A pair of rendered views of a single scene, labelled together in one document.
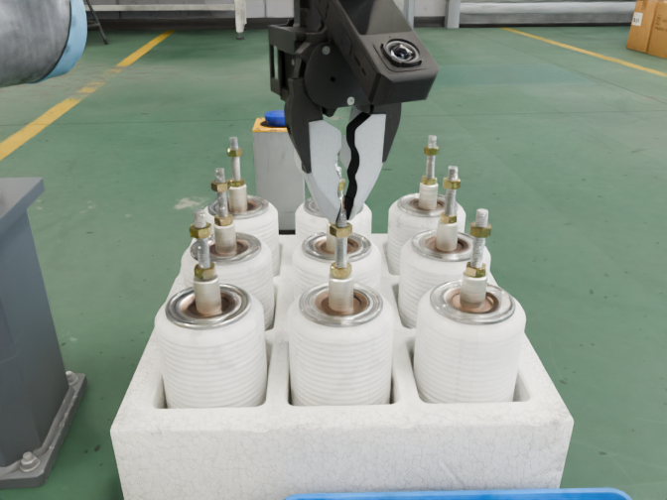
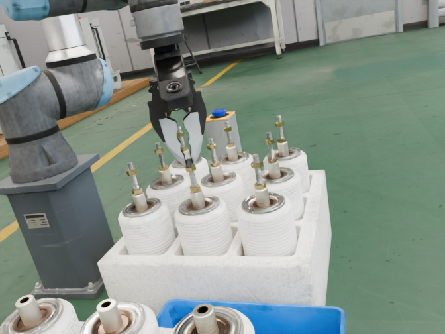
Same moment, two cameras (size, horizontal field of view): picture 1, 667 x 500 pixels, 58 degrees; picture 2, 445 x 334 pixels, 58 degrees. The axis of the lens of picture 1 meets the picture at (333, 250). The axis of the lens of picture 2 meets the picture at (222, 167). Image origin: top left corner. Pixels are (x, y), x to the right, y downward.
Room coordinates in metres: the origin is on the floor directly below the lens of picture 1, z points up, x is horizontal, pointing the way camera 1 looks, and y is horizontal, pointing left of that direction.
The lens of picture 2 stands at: (-0.13, -0.31, 0.55)
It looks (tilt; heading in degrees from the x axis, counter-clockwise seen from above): 20 degrees down; 22
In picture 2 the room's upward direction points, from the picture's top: 11 degrees counter-clockwise
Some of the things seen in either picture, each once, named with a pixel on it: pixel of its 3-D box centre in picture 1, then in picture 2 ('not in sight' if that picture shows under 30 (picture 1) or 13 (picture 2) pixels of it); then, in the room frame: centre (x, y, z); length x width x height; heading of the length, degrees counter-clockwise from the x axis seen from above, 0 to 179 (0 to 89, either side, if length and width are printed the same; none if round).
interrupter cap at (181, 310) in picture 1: (208, 306); (142, 207); (0.46, 0.11, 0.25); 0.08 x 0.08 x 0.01
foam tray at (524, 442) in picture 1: (335, 369); (232, 246); (0.58, 0.00, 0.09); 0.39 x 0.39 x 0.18; 2
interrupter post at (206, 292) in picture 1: (207, 293); (140, 201); (0.46, 0.11, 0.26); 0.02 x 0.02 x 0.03
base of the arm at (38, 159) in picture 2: not in sight; (38, 150); (0.57, 0.42, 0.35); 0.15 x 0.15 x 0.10
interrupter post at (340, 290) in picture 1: (340, 291); (197, 199); (0.46, -0.01, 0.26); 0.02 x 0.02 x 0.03
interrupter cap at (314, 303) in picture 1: (340, 304); (198, 205); (0.46, -0.01, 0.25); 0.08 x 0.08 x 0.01
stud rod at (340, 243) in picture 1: (340, 251); (193, 178); (0.46, -0.01, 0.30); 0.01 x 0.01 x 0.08
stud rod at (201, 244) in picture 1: (202, 252); (134, 181); (0.46, 0.11, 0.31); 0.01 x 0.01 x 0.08
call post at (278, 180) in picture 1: (282, 223); (229, 169); (0.87, 0.08, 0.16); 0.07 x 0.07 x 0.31; 2
